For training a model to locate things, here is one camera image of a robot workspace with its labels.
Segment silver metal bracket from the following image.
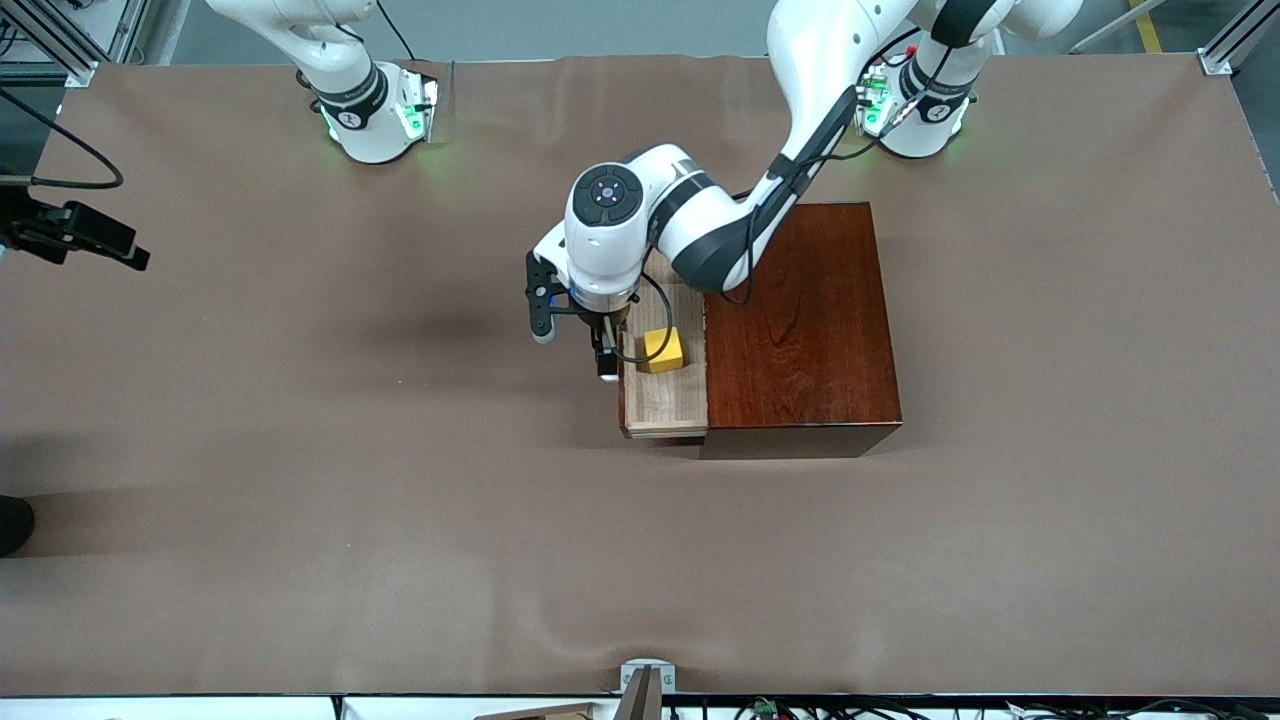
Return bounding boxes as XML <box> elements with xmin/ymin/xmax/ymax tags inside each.
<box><xmin>620</xmin><ymin>659</ymin><xmax>677</xmax><ymax>694</ymax></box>

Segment aluminium extrusion bar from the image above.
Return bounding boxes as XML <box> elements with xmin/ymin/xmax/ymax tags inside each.
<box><xmin>1200</xmin><ymin>0</ymin><xmax>1280</xmax><ymax>77</ymax></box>

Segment yellow block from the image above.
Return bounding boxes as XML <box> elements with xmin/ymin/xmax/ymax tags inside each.
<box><xmin>643</xmin><ymin>327</ymin><xmax>687</xmax><ymax>375</ymax></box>

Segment yellow floor tape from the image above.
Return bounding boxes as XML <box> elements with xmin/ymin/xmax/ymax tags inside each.
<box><xmin>1128</xmin><ymin>0</ymin><xmax>1167</xmax><ymax>54</ymax></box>

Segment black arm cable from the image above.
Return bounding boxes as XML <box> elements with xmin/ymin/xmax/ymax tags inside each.
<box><xmin>0</xmin><ymin>88</ymin><xmax>125</xmax><ymax>191</ymax></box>
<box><xmin>612</xmin><ymin>25</ymin><xmax>956</xmax><ymax>364</ymax></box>

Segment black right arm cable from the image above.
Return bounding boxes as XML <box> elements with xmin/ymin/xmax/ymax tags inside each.
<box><xmin>0</xmin><ymin>88</ymin><xmax>125</xmax><ymax>191</ymax></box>

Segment black right base cable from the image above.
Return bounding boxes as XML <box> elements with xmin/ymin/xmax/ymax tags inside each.
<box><xmin>375</xmin><ymin>0</ymin><xmax>423</xmax><ymax>63</ymax></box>

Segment black round object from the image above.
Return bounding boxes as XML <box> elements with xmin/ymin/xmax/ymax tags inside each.
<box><xmin>0</xmin><ymin>495</ymin><xmax>36</xmax><ymax>558</ymax></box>

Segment grey metal post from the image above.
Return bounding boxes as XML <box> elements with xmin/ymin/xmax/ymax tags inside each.
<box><xmin>612</xmin><ymin>668</ymin><xmax>663</xmax><ymax>720</ymax></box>

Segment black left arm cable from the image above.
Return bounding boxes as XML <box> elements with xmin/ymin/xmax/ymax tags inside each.
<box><xmin>612</xmin><ymin>25</ymin><xmax>956</xmax><ymax>364</ymax></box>

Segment brown table cover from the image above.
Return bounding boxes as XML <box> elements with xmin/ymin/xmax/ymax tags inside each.
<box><xmin>0</xmin><ymin>55</ymin><xmax>1280</xmax><ymax>698</ymax></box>

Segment light wooden plank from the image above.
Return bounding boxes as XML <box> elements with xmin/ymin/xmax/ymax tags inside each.
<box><xmin>475</xmin><ymin>703</ymin><xmax>597</xmax><ymax>720</ymax></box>

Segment dark brown wooden cabinet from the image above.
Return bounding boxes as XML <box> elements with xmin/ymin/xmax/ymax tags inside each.
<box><xmin>697</xmin><ymin>202</ymin><xmax>904</xmax><ymax>461</ymax></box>

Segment silver arm base connector bracket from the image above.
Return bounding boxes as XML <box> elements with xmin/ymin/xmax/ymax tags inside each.
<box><xmin>856</xmin><ymin>70</ymin><xmax>893</xmax><ymax>137</ymax></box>
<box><xmin>398</xmin><ymin>68</ymin><xmax>441</xmax><ymax>143</ymax></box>

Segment aluminium frame structure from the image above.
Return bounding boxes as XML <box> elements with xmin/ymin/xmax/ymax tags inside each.
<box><xmin>0</xmin><ymin>0</ymin><xmax>151</xmax><ymax>87</ymax></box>

